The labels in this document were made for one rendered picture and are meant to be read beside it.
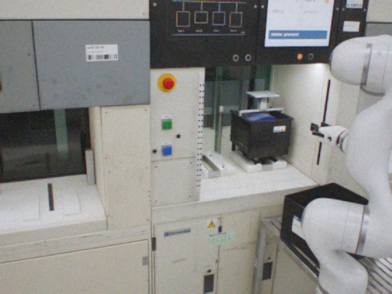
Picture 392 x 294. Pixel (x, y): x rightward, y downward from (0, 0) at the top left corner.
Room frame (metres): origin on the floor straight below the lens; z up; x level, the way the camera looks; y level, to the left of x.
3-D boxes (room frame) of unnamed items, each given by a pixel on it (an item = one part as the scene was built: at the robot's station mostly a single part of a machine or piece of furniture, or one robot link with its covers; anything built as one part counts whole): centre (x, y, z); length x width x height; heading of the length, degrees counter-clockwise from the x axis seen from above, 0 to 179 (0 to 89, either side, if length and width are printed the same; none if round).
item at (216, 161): (1.81, -0.06, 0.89); 0.22 x 0.21 x 0.04; 20
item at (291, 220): (1.37, -0.53, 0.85); 0.28 x 0.28 x 0.17; 30
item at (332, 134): (1.39, -0.50, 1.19); 0.11 x 0.10 x 0.07; 21
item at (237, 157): (1.90, -0.31, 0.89); 0.22 x 0.21 x 0.04; 20
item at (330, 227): (0.89, -0.36, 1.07); 0.19 x 0.12 x 0.24; 68
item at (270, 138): (1.90, -0.31, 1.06); 0.24 x 0.20 x 0.32; 110
